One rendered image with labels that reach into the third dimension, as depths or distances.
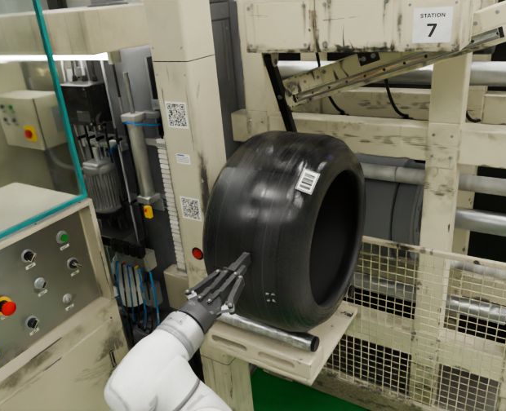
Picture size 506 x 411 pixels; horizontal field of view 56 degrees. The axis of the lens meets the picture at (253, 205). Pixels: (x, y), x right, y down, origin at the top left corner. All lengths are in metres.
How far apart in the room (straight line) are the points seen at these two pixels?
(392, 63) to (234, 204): 0.63
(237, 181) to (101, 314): 0.73
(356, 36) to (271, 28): 0.25
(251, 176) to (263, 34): 0.47
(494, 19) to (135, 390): 1.18
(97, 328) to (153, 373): 0.81
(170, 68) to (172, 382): 0.81
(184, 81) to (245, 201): 0.38
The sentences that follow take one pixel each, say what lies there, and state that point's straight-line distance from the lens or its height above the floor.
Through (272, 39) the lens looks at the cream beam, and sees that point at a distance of 1.46.
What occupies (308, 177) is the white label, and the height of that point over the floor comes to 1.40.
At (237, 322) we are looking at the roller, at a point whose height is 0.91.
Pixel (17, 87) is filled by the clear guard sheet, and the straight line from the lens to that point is 1.41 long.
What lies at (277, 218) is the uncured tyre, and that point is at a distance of 1.11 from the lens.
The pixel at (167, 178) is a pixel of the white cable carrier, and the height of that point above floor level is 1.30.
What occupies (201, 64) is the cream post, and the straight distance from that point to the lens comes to 1.36.
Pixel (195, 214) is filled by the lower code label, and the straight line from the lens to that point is 1.47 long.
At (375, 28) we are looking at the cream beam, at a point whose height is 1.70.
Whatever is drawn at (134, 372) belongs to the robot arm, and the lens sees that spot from 0.91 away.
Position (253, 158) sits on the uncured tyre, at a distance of 1.22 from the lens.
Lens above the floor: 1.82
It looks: 24 degrees down
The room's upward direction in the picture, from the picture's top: 5 degrees counter-clockwise
